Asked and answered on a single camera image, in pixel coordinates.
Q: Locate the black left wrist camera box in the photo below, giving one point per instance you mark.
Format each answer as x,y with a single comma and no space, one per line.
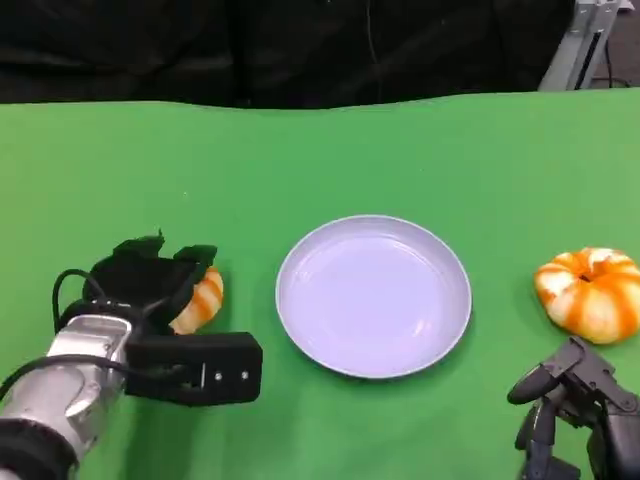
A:
220,355

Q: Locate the black backdrop curtain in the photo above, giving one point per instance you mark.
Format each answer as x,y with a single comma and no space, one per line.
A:
200,50

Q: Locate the green table cloth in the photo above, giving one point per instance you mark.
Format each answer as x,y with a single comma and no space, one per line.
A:
320,165

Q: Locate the grey metal frame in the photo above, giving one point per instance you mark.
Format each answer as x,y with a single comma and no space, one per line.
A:
575,50

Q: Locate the lilac plate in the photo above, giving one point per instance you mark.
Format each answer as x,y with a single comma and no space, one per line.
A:
372,300

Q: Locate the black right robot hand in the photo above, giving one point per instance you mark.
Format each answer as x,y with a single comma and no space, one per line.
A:
590,395

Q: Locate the orange and white bread roll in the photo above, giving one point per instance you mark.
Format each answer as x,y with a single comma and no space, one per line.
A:
590,300
205,300

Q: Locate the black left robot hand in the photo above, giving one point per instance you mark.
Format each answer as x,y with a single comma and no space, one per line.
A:
135,285

